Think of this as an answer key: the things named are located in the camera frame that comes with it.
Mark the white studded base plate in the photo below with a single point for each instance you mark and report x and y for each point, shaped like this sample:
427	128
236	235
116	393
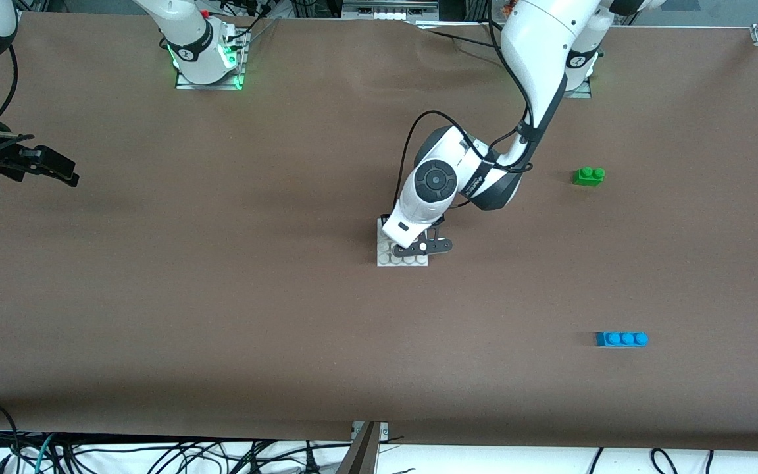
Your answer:
385	258

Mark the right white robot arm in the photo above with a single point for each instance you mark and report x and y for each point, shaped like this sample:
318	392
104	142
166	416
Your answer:
188	39

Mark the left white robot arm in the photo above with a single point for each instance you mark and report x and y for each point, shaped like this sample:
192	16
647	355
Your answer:
537	39

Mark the green two-stud block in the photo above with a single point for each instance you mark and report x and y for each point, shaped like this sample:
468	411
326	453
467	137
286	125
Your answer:
588	178

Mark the blue three-stud block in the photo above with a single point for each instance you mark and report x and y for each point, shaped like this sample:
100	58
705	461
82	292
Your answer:
622	339

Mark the brown table cover sheet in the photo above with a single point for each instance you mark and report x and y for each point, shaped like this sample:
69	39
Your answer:
379	362

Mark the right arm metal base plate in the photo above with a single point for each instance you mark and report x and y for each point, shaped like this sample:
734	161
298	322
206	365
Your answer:
211	84

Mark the silver metal bracket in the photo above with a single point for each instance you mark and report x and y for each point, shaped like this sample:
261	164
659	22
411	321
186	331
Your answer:
383	429

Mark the aluminium frame bar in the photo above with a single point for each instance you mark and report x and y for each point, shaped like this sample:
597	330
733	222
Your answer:
389	10

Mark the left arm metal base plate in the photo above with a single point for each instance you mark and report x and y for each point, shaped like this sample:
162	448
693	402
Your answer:
580	92

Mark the dark slanted post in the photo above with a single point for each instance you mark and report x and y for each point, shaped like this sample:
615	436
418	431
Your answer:
360	454

